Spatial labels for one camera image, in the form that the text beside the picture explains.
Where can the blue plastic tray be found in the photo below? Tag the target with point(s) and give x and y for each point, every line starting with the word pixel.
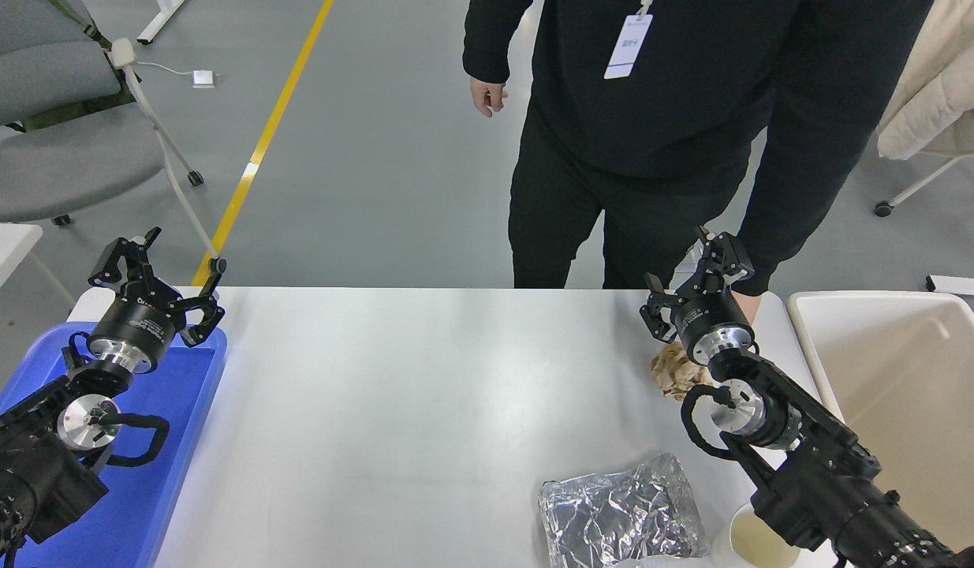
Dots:
pixel 171 410

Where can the white desk leg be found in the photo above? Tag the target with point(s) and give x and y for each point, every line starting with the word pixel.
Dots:
pixel 159 20

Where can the silver foil tray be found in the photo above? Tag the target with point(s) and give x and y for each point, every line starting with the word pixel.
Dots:
pixel 621 513

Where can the green jacket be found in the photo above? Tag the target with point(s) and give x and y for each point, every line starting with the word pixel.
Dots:
pixel 100 106

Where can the white-badge person's left hand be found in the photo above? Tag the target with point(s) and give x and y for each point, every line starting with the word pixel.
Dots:
pixel 748 306

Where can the small white side table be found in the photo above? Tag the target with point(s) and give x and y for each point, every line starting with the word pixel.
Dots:
pixel 5 252

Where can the white name badge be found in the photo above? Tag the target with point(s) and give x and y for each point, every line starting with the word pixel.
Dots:
pixel 627 47

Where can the white power adapter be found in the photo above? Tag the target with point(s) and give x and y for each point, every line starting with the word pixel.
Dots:
pixel 203 78

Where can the white-badge person's right hand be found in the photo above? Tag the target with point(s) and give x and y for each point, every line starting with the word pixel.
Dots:
pixel 486 96

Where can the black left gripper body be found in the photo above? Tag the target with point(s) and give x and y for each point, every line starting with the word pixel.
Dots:
pixel 139 325

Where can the large cream padded jacket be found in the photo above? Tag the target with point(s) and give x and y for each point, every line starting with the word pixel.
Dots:
pixel 944 87

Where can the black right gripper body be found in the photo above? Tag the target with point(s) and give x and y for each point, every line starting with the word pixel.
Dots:
pixel 707 312

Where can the person with white badge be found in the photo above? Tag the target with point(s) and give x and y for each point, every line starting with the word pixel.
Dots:
pixel 652 118

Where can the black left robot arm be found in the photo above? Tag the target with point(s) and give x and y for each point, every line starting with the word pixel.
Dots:
pixel 29 473

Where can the white chair frame with castors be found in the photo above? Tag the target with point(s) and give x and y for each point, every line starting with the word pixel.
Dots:
pixel 883 209

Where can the grey chair with white frame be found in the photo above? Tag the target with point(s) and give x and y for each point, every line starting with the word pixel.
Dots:
pixel 61 166

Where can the white floor bar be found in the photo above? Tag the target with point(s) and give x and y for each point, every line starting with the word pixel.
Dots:
pixel 960 285

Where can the white paper cup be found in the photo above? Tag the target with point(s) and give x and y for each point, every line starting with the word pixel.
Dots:
pixel 751 544

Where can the tan paper ball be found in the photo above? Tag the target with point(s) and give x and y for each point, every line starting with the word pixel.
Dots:
pixel 676 375

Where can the large pale plastic bin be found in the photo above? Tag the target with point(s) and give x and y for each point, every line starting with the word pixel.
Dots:
pixel 912 379

